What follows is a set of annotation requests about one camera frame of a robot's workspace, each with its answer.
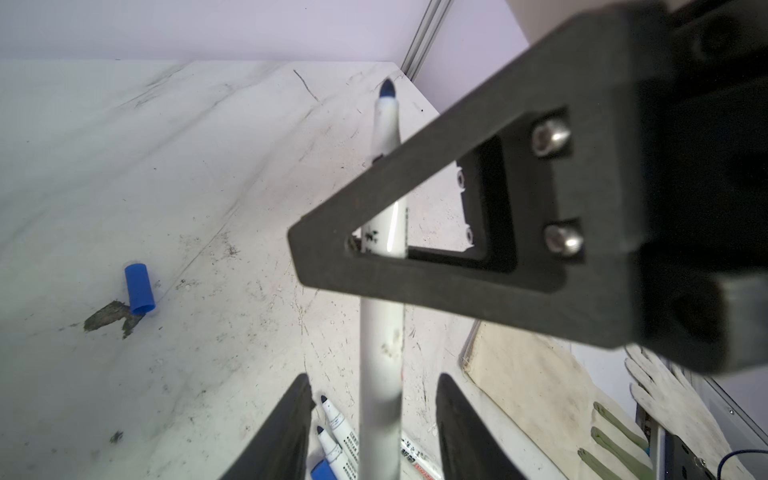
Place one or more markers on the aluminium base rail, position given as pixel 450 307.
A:
pixel 708 432

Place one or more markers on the white knit glove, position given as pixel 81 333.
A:
pixel 678 402

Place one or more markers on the beige green work glove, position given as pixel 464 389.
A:
pixel 550 397

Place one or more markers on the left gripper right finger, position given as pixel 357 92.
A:
pixel 467 448

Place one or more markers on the white pen with blue cap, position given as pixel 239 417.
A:
pixel 336 463

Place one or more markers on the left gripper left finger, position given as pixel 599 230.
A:
pixel 279 448

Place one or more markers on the white pen right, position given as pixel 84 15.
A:
pixel 418 459

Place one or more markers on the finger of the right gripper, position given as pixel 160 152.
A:
pixel 552 150

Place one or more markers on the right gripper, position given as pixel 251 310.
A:
pixel 704 273

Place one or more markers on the blue pen cap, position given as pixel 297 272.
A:
pixel 139 287

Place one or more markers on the white pen blue end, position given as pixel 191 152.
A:
pixel 342 430

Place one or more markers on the white marker pen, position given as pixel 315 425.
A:
pixel 382 349

